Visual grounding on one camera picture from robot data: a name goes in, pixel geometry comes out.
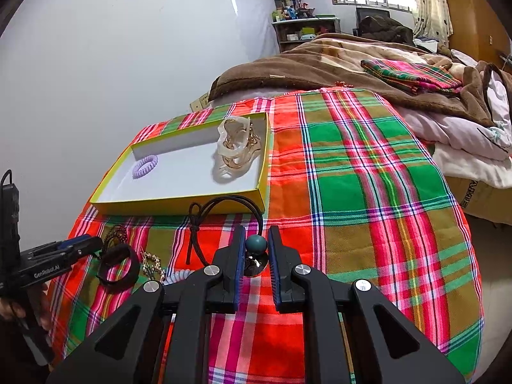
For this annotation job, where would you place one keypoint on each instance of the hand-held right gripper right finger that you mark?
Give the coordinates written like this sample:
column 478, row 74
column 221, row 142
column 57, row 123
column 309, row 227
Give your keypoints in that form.
column 274, row 266

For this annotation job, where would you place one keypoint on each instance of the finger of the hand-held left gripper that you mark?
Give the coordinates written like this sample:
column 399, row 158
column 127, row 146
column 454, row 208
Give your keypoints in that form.
column 80, row 242
column 94, row 246

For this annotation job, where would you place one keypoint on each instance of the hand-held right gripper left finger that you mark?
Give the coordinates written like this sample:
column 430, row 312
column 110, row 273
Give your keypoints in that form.
column 240, row 258

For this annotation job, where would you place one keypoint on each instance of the black smart band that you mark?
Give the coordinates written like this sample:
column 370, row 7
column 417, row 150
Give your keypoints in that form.
column 135, row 264

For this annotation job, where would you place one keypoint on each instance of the gold rhinestone hair accessory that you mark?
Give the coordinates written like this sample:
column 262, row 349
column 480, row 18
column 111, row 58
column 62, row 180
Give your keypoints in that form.
column 154, row 263

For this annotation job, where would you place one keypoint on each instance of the yellow shallow cardboard box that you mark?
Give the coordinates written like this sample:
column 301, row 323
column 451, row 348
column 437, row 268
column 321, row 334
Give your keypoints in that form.
column 180, row 178

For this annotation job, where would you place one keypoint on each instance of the person's left hand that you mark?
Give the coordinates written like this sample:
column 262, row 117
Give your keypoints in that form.
column 8, row 310

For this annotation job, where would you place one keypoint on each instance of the gold claw clip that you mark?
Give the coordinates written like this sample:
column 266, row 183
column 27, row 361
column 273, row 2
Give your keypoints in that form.
column 240, row 163

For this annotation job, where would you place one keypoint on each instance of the clear translucent claw clip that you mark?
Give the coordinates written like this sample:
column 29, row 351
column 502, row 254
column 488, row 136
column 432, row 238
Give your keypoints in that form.
column 227, row 154

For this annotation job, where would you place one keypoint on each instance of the red green plaid bedsheet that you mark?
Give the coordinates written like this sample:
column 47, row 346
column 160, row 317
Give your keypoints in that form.
column 360, row 192

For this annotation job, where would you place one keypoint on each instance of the brown fleece blanket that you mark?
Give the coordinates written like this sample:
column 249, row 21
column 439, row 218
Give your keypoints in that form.
column 280, row 68

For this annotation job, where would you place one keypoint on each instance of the small orange beaded trinket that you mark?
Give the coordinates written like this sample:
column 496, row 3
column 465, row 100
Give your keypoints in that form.
column 344, row 84

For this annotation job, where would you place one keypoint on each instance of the pale pink quilt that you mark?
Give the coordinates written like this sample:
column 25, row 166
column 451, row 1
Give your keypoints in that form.
column 460, row 136

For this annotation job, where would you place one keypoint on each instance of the folded plaid cloth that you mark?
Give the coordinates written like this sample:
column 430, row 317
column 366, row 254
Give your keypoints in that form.
column 408, row 74

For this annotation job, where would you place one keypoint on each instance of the cluster of bottles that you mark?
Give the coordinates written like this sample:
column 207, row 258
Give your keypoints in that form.
column 286, row 10

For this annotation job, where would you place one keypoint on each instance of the dark jacket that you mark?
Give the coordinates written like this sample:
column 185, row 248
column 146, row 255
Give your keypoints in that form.
column 390, row 28

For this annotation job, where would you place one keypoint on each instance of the black monitor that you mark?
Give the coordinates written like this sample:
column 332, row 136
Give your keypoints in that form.
column 370, row 12

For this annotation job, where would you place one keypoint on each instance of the spotted cream curtain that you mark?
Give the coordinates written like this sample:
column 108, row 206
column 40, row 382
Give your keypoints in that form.
column 434, row 4

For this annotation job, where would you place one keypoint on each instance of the wooden wardrobe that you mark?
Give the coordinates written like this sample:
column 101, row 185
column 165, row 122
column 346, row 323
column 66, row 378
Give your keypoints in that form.
column 476, row 16

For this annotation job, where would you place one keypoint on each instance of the beige wall socket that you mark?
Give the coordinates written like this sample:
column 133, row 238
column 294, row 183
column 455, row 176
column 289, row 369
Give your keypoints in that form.
column 200, row 102

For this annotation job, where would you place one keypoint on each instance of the white wall shelf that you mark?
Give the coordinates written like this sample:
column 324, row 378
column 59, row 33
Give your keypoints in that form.
column 296, row 28

